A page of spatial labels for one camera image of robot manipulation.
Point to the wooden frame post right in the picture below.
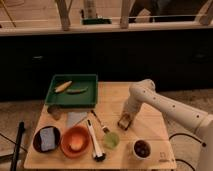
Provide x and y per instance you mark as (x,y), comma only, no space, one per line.
(125,11)

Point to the green plastic tray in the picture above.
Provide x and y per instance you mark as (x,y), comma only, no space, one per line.
(87,99)

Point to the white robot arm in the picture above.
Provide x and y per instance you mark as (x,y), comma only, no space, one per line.
(194,120)

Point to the wooden frame post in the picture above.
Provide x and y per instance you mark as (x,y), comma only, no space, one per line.
(64,15)
(125,11)

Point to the green pea pod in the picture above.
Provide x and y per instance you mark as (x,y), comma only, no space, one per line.
(77,91)

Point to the green object on shelf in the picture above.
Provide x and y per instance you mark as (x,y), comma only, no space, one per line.
(96,21)

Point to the orange bowl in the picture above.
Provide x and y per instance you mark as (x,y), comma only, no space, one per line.
(75,142)

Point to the green round lid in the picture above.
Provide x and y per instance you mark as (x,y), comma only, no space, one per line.
(111,140)

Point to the grey blue sponge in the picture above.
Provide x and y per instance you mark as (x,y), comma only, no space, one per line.
(47,139)

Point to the grey cloth piece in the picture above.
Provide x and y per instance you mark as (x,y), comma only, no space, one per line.
(74,118)

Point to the brown potato toy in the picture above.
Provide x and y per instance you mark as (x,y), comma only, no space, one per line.
(54,111)

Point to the black pole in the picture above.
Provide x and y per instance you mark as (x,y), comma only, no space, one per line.
(17,147)

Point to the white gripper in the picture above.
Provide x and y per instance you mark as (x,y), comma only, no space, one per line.
(131,107)

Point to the dark brown bowl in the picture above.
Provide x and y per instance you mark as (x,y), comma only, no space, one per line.
(37,139)

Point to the white handled brush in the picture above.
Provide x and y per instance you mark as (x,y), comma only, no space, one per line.
(99,155)

